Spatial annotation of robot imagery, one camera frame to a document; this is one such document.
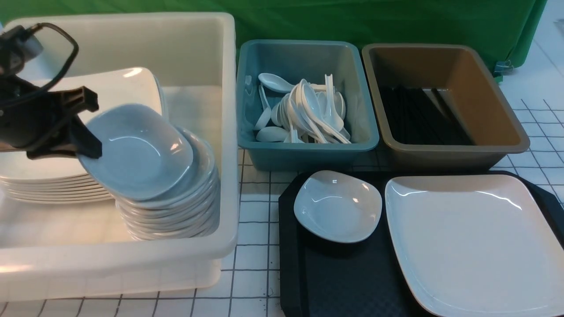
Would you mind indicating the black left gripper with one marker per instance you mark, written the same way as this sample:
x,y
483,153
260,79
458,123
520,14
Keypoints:
x,y
37,121

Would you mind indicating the white bowl tray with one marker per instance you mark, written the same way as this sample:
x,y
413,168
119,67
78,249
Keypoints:
x,y
338,207
142,154

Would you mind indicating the white spoon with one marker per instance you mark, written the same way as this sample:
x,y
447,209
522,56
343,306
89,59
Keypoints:
x,y
314,111
332,116
275,83
272,134
302,117

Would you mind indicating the large white square plate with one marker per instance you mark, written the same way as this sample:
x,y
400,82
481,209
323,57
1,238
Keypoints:
x,y
475,246

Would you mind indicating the stack of white square plates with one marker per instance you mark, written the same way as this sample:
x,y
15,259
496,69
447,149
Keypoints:
x,y
63,180

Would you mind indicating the stack of white bowls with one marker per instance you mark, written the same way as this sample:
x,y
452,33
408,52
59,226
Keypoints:
x,y
191,210

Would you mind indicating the large white plastic tub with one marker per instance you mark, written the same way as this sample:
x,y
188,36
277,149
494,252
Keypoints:
x,y
84,249

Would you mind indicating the teal plastic bin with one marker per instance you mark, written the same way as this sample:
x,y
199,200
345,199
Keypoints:
x,y
295,60

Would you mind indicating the black serving tray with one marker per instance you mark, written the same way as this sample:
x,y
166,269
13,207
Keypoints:
x,y
320,278

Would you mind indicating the pile of black chopsticks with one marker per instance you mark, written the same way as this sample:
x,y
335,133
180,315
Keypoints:
x,y
418,117

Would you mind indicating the brown plastic bin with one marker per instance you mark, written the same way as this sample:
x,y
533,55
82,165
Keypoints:
x,y
467,86

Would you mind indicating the metal binder clip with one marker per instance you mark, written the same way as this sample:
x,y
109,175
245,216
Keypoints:
x,y
502,68

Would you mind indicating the green cloth backdrop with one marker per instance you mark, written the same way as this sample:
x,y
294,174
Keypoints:
x,y
352,20

